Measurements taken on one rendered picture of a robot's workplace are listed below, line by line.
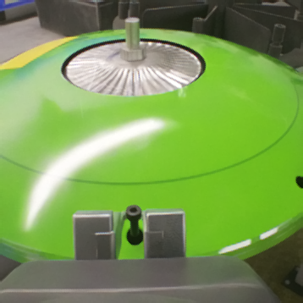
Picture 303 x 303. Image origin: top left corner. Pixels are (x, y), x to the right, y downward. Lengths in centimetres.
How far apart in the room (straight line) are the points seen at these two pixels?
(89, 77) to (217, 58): 10
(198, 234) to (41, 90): 14
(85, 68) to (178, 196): 13
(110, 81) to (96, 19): 53
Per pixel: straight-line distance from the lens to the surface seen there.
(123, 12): 72
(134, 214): 18
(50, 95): 26
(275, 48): 58
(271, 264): 159
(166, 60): 29
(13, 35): 97
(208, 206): 20
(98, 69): 29
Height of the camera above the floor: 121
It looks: 36 degrees down
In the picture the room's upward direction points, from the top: straight up
